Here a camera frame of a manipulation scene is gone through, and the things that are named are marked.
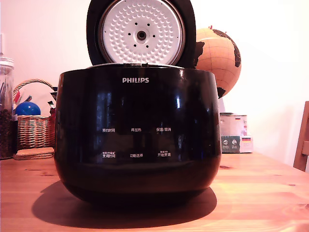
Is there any black rice cooker lid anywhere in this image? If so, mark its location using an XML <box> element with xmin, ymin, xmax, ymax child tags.
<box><xmin>86</xmin><ymin>0</ymin><xmax>197</xmax><ymax>70</ymax></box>

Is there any black Philips rice cooker body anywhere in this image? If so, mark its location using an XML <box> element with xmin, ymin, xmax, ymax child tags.
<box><xmin>54</xmin><ymin>63</ymin><xmax>222</xmax><ymax>209</ymax></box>

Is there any white carton box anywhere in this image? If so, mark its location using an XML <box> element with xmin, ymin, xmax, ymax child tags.
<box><xmin>219</xmin><ymin>112</ymin><xmax>248</xmax><ymax>137</ymax></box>

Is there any green and white flat box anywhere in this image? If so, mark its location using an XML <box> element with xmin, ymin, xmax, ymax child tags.
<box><xmin>220</xmin><ymin>135</ymin><xmax>254</xmax><ymax>154</ymax></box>

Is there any cork globe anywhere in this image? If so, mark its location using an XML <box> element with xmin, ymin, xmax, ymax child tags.
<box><xmin>193</xmin><ymin>27</ymin><xmax>242</xmax><ymax>99</ymax></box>

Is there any woven wicker basket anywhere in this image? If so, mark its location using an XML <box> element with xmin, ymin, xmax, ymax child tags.
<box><xmin>13</xmin><ymin>79</ymin><xmax>56</xmax><ymax>150</ymax></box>

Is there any blue ball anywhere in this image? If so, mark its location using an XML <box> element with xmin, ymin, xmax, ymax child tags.
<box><xmin>14</xmin><ymin>101</ymin><xmax>42</xmax><ymax>116</ymax></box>

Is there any glass jar with coffee beans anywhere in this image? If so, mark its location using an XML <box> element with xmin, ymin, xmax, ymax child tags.
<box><xmin>0</xmin><ymin>57</ymin><xmax>15</xmax><ymax>160</ymax></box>

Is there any wooden chair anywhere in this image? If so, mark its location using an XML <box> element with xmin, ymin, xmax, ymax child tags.
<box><xmin>293</xmin><ymin>101</ymin><xmax>309</xmax><ymax>173</ymax></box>

